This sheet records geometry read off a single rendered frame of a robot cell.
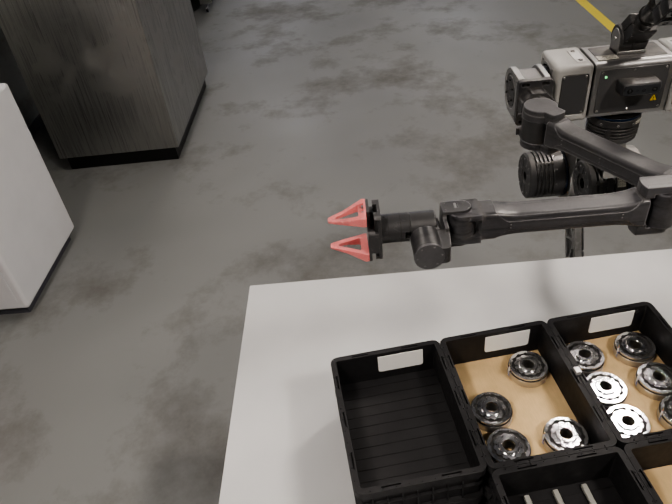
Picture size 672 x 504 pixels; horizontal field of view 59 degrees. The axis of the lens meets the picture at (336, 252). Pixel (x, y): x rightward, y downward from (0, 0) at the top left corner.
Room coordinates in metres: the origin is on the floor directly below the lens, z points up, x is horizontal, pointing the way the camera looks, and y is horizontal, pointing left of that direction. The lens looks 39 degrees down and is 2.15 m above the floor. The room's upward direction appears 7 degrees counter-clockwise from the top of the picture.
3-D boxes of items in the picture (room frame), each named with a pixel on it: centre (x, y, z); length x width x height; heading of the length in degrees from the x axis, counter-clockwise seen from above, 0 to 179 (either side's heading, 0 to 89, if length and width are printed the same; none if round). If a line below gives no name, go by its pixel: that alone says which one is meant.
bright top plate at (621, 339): (1.04, -0.77, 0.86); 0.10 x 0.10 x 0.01
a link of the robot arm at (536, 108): (1.08, -0.58, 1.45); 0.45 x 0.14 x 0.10; 27
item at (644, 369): (0.93, -0.78, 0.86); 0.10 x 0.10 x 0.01
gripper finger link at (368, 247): (0.93, -0.04, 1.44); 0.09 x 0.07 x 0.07; 87
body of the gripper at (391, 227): (0.92, -0.11, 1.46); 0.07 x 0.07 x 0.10; 87
